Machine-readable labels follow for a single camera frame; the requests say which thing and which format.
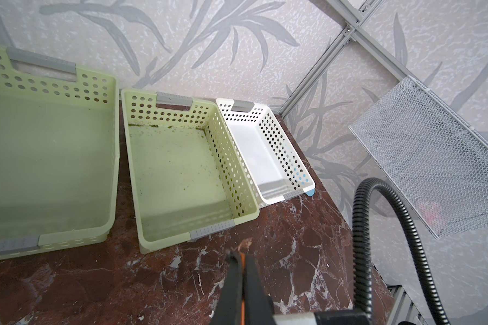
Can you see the white perforated basket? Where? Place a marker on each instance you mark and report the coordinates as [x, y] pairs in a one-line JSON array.
[[274, 167]]

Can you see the light blue plastic scoop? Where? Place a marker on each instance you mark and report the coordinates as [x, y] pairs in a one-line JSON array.
[[310, 192]]

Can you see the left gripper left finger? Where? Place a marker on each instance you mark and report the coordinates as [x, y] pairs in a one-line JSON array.
[[229, 307]]

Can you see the middle green perforated basket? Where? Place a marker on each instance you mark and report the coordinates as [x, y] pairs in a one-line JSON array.
[[188, 178]]

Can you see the green perforated basket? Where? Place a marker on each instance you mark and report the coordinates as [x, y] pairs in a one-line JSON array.
[[188, 178], [59, 154]]

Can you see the pink object in mesh basket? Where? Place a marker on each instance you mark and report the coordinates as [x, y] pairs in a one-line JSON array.
[[431, 212]]

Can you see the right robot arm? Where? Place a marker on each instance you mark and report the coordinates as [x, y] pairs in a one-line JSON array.
[[332, 285]]

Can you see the white wire mesh basket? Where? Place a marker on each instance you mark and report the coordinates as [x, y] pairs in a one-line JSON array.
[[430, 154]]

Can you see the left green perforated basket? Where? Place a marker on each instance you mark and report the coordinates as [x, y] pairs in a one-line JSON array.
[[59, 154]]

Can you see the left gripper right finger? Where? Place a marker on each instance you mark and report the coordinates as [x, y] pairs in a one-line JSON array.
[[256, 306]]

